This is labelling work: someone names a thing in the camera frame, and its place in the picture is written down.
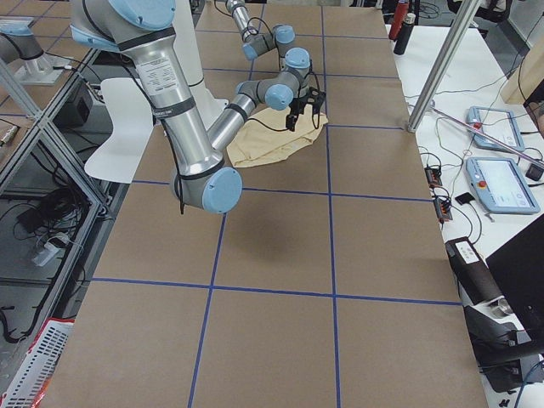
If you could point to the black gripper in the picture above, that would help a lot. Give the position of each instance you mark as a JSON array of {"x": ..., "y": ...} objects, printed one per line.
[{"x": 297, "y": 104}]

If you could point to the cream long-sleeve printed shirt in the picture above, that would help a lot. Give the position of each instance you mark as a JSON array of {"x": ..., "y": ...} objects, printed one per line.
[{"x": 257, "y": 143}]

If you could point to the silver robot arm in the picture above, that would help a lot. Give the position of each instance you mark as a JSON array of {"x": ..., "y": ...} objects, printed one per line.
[
  {"x": 292, "y": 80},
  {"x": 144, "y": 32}
]

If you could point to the black water bottle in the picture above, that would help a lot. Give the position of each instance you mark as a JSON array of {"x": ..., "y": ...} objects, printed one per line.
[{"x": 404, "y": 34}]

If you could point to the red bottle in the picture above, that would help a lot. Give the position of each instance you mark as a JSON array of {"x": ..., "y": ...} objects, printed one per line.
[{"x": 401, "y": 10}]

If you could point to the upper blue teach pendant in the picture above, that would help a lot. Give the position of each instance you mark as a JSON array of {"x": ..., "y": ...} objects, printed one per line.
[{"x": 498, "y": 123}]

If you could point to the blue teach pendant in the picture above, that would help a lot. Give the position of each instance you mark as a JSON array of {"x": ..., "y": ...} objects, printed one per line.
[
  {"x": 500, "y": 186},
  {"x": 498, "y": 123}
]

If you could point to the lower blue teach pendant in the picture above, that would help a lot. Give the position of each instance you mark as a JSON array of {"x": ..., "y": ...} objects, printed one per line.
[{"x": 500, "y": 186}]

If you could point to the black cardboard roll box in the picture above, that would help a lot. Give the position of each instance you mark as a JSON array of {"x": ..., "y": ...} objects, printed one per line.
[{"x": 471, "y": 271}]

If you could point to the black monitor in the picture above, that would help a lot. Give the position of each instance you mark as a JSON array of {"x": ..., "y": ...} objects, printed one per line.
[{"x": 517, "y": 268}]

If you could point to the white perforated basket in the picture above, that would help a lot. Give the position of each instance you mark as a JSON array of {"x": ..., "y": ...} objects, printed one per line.
[{"x": 31, "y": 381}]

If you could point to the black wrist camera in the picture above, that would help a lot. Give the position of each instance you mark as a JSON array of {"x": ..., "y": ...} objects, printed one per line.
[{"x": 315, "y": 98}]

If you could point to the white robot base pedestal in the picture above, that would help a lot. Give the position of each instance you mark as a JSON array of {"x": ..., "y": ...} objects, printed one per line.
[{"x": 186, "y": 49}]

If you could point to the aluminium side frame rails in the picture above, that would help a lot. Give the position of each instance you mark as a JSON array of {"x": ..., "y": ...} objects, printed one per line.
[{"x": 54, "y": 217}]

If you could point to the aluminium frame post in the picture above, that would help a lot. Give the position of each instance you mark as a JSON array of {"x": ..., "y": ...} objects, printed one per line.
[{"x": 446, "y": 53}]

